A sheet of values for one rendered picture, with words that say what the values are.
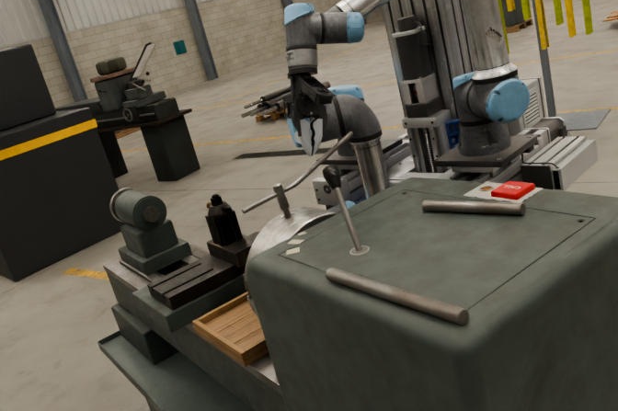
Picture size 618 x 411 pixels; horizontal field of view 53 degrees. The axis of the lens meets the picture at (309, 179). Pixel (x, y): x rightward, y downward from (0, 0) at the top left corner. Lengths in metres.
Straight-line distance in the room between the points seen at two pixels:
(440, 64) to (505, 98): 0.43
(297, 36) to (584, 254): 0.83
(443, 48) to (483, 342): 1.33
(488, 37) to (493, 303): 0.92
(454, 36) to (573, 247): 1.13
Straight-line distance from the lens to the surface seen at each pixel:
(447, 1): 2.00
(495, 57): 1.67
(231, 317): 1.87
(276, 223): 1.44
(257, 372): 1.63
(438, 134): 2.04
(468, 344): 0.83
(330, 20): 1.52
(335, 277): 1.01
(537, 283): 0.93
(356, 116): 1.68
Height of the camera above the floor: 1.70
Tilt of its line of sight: 16 degrees down
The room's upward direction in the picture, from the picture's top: 15 degrees counter-clockwise
